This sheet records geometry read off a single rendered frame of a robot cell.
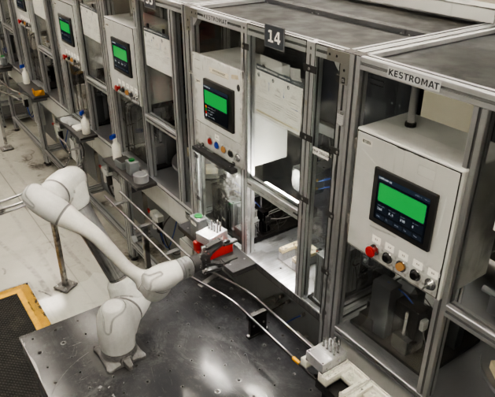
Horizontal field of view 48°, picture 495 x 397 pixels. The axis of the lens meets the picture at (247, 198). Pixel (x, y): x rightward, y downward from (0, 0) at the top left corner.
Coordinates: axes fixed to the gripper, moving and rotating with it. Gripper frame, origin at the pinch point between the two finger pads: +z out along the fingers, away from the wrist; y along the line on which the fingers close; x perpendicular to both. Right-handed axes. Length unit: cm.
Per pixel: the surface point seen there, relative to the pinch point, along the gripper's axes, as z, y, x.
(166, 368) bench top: -38, -44, -5
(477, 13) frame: 100, 93, -32
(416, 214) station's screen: 18, 49, -78
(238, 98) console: 20, 58, 24
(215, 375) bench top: -22, -44, -20
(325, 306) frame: 22.3, -16.5, -37.8
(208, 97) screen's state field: 18, 53, 45
